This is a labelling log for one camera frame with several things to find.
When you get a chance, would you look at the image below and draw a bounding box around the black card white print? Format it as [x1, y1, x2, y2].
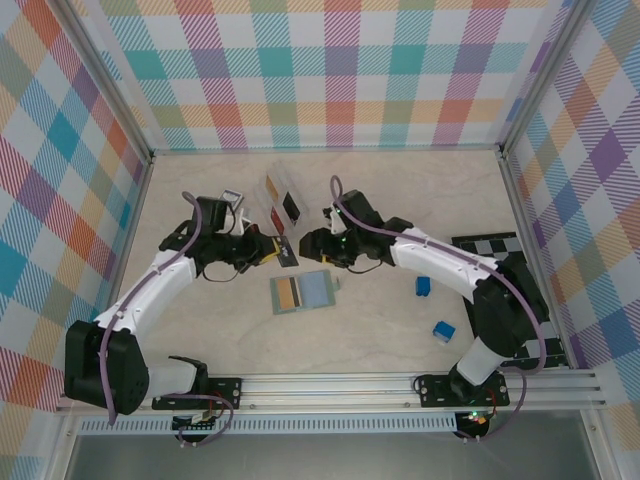
[273, 236, 300, 267]

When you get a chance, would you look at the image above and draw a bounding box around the pale green card holder wallet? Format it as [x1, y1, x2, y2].
[269, 269, 337, 316]

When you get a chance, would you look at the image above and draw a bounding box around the orange gold striped card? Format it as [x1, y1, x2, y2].
[277, 277, 303, 310]

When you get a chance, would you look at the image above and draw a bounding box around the clear acrylic card stand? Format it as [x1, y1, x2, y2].
[252, 162, 311, 237]

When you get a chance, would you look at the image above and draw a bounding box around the blue white playing card box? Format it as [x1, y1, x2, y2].
[221, 188, 247, 212]

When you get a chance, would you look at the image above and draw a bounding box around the black grey checkerboard mat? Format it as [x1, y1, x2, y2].
[451, 230, 569, 369]

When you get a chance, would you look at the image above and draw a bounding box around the small black circuit board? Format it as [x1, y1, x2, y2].
[172, 412, 220, 434]

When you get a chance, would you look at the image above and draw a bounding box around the grey metal panel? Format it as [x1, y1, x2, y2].
[64, 433, 601, 480]

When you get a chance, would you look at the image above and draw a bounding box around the circuit board with lights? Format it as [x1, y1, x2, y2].
[459, 409, 490, 429]

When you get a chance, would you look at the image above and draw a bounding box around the thin black cable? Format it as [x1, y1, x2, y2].
[343, 258, 384, 275]
[201, 263, 252, 284]

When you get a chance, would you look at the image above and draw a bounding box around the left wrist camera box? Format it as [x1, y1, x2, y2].
[192, 197, 227, 234]

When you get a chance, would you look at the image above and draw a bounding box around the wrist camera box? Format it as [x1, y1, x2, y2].
[192, 197, 227, 234]
[332, 188, 384, 232]

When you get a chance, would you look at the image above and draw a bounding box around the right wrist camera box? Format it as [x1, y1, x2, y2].
[332, 188, 384, 232]

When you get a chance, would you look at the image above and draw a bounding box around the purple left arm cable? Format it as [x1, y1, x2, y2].
[99, 192, 207, 426]

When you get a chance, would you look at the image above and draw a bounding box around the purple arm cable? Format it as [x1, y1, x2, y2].
[329, 175, 549, 444]
[99, 192, 207, 426]

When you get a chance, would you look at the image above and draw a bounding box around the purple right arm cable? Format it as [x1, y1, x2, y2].
[329, 175, 549, 444]

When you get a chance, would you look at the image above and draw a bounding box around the aluminium frame bar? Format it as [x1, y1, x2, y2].
[497, 149, 576, 371]
[149, 146, 504, 157]
[87, 154, 156, 376]

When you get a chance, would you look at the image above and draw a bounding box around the aluminium mounting rail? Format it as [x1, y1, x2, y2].
[54, 370, 609, 415]

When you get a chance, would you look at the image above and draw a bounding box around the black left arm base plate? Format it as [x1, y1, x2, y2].
[152, 377, 244, 411]

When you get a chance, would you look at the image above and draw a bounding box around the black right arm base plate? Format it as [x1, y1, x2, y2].
[414, 373, 510, 407]

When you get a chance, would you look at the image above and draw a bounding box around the slotted white cable duct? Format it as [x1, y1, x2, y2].
[79, 413, 459, 435]

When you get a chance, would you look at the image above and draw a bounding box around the aluminium frame post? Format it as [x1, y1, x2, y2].
[497, 0, 591, 161]
[52, 0, 155, 166]

